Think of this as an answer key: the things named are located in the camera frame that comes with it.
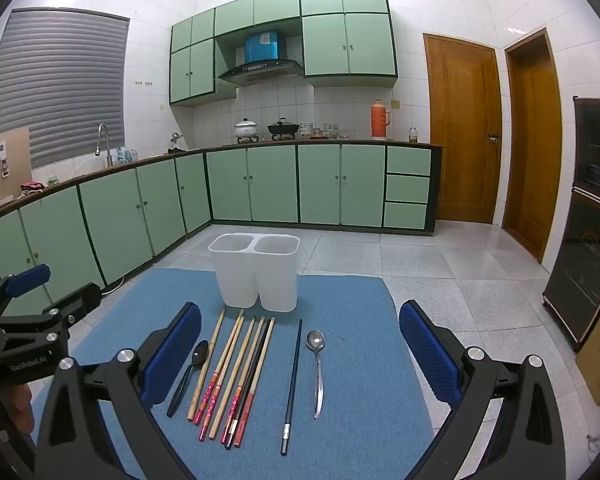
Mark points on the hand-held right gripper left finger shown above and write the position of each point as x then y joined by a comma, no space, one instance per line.
175,355

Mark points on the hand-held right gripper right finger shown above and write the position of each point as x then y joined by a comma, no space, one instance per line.
425,355

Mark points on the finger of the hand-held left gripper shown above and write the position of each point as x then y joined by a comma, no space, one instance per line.
80,302
27,279

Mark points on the black spoon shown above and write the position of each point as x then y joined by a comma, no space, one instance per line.
200,352

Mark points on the white double utensil holder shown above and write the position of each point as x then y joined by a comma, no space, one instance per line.
240,280

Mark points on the steel spoon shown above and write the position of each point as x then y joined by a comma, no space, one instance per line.
316,341

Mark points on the black chopstick silver end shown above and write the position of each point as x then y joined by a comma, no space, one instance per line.
293,375

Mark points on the person's left hand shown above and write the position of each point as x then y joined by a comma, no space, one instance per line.
10,405

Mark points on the blue mat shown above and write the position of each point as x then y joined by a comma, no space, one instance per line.
360,360

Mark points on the red cloth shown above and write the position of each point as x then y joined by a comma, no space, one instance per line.
32,187

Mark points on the cardboard sheet with white brackets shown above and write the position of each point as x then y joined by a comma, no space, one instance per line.
15,180

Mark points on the steel faucet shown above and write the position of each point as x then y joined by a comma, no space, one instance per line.
109,152

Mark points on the plastic bottles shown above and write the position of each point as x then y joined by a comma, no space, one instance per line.
126,155

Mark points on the small kettle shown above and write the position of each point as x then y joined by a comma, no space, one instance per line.
176,142

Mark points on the grey window blind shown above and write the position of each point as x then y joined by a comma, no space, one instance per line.
55,90

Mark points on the green base cabinets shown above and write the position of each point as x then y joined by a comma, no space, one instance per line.
270,185

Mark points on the black disinfection cabinet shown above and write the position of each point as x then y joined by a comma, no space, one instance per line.
590,240

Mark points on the glass jar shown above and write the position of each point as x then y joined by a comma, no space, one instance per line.
413,136

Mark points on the wooden door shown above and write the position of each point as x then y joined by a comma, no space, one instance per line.
465,125
535,150

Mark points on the white cooking pot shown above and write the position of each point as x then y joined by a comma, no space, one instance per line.
246,130

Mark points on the orange thermos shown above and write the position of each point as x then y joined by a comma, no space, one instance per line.
379,122

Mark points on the black wok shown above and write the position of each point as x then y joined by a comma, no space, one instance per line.
283,129

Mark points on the black range hood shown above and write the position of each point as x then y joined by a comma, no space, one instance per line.
260,71

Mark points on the blue box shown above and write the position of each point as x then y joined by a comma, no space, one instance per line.
262,47

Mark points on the green wall cabinets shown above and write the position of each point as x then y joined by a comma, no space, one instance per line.
370,45

